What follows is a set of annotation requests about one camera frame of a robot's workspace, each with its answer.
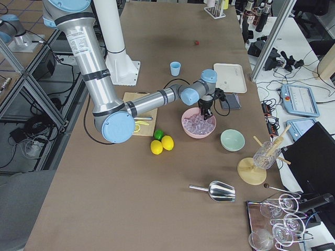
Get pink bowl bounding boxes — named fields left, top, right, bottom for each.
left=181, top=107, right=216, bottom=139

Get steel ice scoop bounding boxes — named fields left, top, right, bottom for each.
left=189, top=180, right=236, bottom=202

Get yellow-green cup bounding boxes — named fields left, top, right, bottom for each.
left=222, top=0, right=229, bottom=10

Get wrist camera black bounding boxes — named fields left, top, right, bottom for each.
left=214, top=88, right=226, bottom=102

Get wooden cutting board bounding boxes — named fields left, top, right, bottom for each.
left=123, top=92, right=158, bottom=136

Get grey folded cloth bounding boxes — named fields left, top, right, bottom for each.
left=220, top=93, right=241, bottom=109

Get clear glass on stand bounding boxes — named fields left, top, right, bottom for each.
left=253, top=141, right=281, bottom=169

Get pile of clear ice cubes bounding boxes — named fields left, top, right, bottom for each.
left=182, top=113, right=216, bottom=135

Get green bowl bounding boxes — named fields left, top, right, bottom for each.
left=220, top=129, right=245, bottom=152

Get blue teach pendant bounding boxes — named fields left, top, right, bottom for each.
left=281, top=84, right=320, bottom=118
left=285, top=118, right=317, bottom=141

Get yellow lemon lower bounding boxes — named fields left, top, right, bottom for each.
left=150, top=140, right=163, bottom=155

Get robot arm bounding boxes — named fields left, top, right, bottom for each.
left=43, top=1, right=217, bottom=144

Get aluminium frame post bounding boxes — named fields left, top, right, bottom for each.
left=250, top=0, right=296, bottom=83

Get yellow lemon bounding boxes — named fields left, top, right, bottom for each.
left=150, top=140, right=163, bottom=155
left=161, top=135, right=174, bottom=151

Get black laptop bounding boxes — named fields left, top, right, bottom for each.
left=282, top=122, right=334, bottom=195

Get wine glass rack tray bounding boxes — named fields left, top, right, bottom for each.
left=246, top=193, right=314, bottom=250

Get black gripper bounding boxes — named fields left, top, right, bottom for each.
left=198, top=99, right=213, bottom=120

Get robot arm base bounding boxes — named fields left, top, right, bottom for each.
left=1, top=14, right=45, bottom=53

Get yellow lemon upper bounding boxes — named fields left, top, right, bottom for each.
left=161, top=135, right=174, bottom=151

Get green lime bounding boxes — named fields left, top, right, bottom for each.
left=154, top=129, right=164, bottom=141

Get white wire cup rack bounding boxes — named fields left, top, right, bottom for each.
left=204, top=0, right=226, bottom=19

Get lemon slice upper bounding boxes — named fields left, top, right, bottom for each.
left=134, top=124, right=141, bottom=133

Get wooden cup stand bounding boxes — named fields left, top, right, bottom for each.
left=237, top=125, right=291, bottom=185

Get blue plastic cup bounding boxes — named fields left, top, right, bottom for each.
left=170, top=61, right=181, bottom=76

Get steel muddler rod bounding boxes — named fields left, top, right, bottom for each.
left=134, top=117, right=153, bottom=121

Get pink-white cup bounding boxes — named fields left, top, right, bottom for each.
left=207, top=0, right=215, bottom=8

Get cream rabbit tray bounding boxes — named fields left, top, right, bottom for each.
left=214, top=63, right=247, bottom=94

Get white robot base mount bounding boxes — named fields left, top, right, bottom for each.
left=94, top=0, right=140, bottom=86

